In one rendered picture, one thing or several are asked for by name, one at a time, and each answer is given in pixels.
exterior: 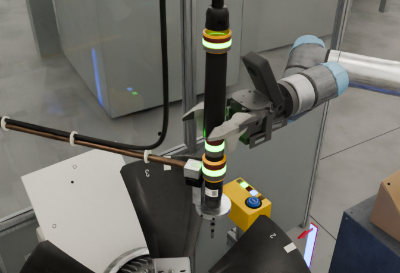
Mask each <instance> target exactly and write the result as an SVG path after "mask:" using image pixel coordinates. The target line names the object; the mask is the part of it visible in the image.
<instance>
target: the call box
mask: <svg viewBox="0 0 400 273"><path fill-rule="evenodd" d="M238 179H242V178H238ZM238 179H236V180H238ZM236 180H233V181H231V182H229V183H227V184H225V185H223V194H225V195H226V196H227V197H228V198H229V199H230V201H231V210H230V213H229V214H228V217H229V218H230V219H231V220H232V221H233V222H234V223H235V224H236V225H237V226H238V227H240V228H241V229H242V230H243V231H244V232H245V231H246V230H247V229H248V228H249V227H250V226H251V225H252V224H253V222H254V221H255V220H256V219H257V218H258V217H259V215H266V216H267V217H269V218H270V211H271V202H270V201H269V200H267V199H266V198H265V199H264V200H260V204H259V206H257V207H251V206H249V205H248V203H247V201H248V200H247V199H248V198H249V197H253V195H252V194H250V192H251V191H253V190H255V189H254V188H253V187H252V186H250V185H249V184H248V183H247V182H246V181H245V180H243V179H242V180H243V183H244V182H245V183H246V184H247V185H248V186H250V187H252V190H251V191H247V190H246V189H245V188H246V187H248V186H246V187H242V186H241V183H240V184H239V183H238V182H237V181H236ZM255 191H256V190H255ZM256 192H257V194H256V195H254V196H255V197H257V198H258V196H260V195H262V194H260V193H259V192H258V191H256Z"/></svg>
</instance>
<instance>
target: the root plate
mask: <svg viewBox="0 0 400 273"><path fill-rule="evenodd" d="M170 268H173V269H174V270H175V272H174V273H191V270H190V259H189V257H181V258H156V259H154V269H155V273H158V271H164V272H162V273H168V270H169V269H170ZM181 270H186V271H185V272H180V271H181Z"/></svg>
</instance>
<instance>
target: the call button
mask: <svg viewBox="0 0 400 273"><path fill-rule="evenodd" d="M247 200H248V201H247V203H248V205H249V206H251V207H257V206H259V204H260V200H259V198H257V197H255V196H253V197H249V198H248V199H247Z"/></svg>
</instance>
